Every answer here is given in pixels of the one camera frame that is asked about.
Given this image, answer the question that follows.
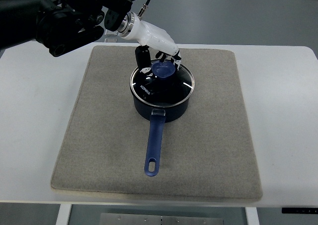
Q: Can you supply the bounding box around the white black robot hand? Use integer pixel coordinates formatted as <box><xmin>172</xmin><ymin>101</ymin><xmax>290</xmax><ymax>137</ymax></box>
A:
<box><xmin>118</xmin><ymin>12</ymin><xmax>181</xmax><ymax>70</ymax></box>

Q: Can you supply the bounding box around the glass lid blue knob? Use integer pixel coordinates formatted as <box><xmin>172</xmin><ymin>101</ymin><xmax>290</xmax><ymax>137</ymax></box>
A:
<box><xmin>130</xmin><ymin>60</ymin><xmax>195</xmax><ymax>107</ymax></box>

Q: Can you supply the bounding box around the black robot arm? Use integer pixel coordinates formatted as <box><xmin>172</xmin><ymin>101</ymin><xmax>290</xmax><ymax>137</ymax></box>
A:
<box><xmin>0</xmin><ymin>0</ymin><xmax>135</xmax><ymax>57</ymax></box>

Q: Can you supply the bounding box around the dark blue saucepan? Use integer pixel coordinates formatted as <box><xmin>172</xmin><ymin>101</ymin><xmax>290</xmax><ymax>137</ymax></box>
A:
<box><xmin>130</xmin><ymin>60</ymin><xmax>195</xmax><ymax>176</ymax></box>

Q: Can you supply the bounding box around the beige fabric mat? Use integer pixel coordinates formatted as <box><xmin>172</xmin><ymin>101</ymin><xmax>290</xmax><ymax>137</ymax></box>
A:
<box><xmin>51</xmin><ymin>46</ymin><xmax>262</xmax><ymax>201</ymax></box>

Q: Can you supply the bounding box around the white table leg left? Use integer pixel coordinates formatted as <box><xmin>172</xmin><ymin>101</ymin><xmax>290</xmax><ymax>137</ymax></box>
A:
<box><xmin>56</xmin><ymin>204</ymin><xmax>72</xmax><ymax>225</ymax></box>

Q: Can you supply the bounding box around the white table leg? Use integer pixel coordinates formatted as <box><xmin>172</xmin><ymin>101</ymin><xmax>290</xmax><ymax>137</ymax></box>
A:
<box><xmin>245</xmin><ymin>207</ymin><xmax>260</xmax><ymax>225</ymax></box>
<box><xmin>56</xmin><ymin>204</ymin><xmax>72</xmax><ymax>225</ymax></box>

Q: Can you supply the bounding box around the white table leg right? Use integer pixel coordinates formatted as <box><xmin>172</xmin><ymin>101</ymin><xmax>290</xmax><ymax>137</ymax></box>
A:
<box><xmin>245</xmin><ymin>207</ymin><xmax>260</xmax><ymax>225</ymax></box>

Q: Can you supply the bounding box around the black desk control panel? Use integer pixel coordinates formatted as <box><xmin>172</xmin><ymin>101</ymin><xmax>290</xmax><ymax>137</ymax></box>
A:
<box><xmin>281</xmin><ymin>207</ymin><xmax>318</xmax><ymax>215</ymax></box>

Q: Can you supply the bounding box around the grey metal base plate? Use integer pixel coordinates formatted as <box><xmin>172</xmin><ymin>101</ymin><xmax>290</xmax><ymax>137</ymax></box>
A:
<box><xmin>99</xmin><ymin>213</ymin><xmax>224</xmax><ymax>225</ymax></box>

